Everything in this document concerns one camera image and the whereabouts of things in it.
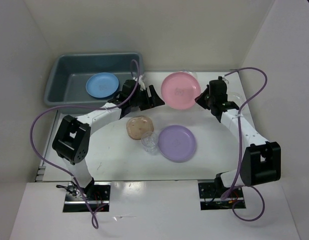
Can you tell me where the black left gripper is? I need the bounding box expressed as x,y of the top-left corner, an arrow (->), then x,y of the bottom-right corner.
129,84 -> 165,111

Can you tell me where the pink plastic plate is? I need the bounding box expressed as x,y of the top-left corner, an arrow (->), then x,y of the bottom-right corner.
160,71 -> 201,110

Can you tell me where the clear plastic cup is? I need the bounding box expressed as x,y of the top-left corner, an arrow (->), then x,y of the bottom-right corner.
140,131 -> 158,153

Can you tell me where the blue plastic plate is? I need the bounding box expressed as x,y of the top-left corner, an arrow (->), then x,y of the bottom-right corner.
85,72 -> 119,99

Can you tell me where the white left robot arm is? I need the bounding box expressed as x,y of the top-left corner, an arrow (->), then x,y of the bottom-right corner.
52,79 -> 165,200

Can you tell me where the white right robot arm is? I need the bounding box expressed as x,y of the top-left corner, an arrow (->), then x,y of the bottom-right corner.
195,78 -> 281,200

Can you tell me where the grey plastic bin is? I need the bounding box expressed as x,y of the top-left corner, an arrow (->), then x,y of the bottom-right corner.
43,52 -> 144,107

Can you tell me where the clear dish at back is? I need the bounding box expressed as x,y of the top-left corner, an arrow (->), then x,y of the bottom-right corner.
180,70 -> 198,80

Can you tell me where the brown translucent square plate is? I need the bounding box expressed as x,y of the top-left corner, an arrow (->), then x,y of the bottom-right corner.
126,115 -> 154,140

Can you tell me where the clear bowl at right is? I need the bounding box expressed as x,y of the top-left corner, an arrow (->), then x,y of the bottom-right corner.
227,92 -> 245,108

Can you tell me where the purple plastic plate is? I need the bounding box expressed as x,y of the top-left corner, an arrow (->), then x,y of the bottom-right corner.
158,125 -> 197,163

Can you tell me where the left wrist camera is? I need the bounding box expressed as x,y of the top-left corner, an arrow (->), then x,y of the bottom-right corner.
133,75 -> 146,91

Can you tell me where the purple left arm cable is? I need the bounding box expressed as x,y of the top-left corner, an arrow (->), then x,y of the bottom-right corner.
30,59 -> 145,230

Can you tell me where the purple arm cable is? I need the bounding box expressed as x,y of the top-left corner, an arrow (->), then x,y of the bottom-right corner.
30,59 -> 145,230
220,66 -> 268,222

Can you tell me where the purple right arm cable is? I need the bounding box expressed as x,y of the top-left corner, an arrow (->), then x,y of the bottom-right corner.
220,66 -> 268,222

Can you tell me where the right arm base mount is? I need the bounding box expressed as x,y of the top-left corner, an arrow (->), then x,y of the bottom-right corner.
197,179 -> 246,211

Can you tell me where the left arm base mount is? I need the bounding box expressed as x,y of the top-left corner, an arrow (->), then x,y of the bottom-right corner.
56,182 -> 111,213

